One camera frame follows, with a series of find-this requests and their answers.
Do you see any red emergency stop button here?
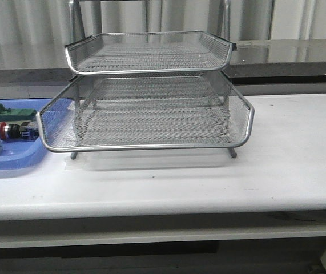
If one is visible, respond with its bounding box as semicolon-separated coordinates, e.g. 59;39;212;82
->
0;121;39;141

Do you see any green terminal block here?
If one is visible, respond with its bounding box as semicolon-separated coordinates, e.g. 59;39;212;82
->
0;103;37;122

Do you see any grey stone counter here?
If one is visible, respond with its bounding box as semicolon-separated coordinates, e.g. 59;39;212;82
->
0;39;326;85

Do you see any grey metal rack frame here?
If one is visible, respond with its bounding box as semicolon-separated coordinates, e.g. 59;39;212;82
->
69;0;238;160

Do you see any silver mesh tray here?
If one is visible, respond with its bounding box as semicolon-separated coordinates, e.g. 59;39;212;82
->
37;71;255;152
65;31;236;75

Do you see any blue plastic tray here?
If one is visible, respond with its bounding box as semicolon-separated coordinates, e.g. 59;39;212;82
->
0;98;51;170

